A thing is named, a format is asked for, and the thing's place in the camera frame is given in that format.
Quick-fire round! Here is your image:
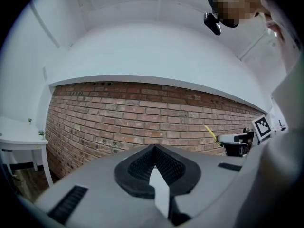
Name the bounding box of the black head-worn camera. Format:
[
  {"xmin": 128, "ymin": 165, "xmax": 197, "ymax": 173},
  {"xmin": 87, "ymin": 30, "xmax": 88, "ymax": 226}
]
[{"xmin": 203, "ymin": 0, "xmax": 239, "ymax": 36}]

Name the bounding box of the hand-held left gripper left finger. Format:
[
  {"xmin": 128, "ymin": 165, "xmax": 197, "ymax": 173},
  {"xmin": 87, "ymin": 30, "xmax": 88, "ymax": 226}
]
[{"xmin": 35, "ymin": 144, "xmax": 171, "ymax": 226}]

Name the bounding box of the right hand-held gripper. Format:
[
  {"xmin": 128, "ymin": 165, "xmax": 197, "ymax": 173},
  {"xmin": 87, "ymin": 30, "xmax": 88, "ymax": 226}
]
[{"xmin": 217, "ymin": 114, "xmax": 273, "ymax": 157}]

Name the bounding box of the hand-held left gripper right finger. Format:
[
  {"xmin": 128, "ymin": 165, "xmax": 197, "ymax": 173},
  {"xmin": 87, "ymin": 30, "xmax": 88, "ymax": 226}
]
[{"xmin": 154, "ymin": 144, "xmax": 247, "ymax": 225}]

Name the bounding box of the white table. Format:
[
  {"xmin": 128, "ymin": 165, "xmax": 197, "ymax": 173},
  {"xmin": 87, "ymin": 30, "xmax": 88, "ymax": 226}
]
[{"xmin": 0, "ymin": 116, "xmax": 54, "ymax": 188}]

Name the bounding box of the person's head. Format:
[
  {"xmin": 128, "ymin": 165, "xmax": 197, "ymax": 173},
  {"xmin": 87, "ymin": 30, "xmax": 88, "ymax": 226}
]
[{"xmin": 213, "ymin": 0, "xmax": 273, "ymax": 26}]

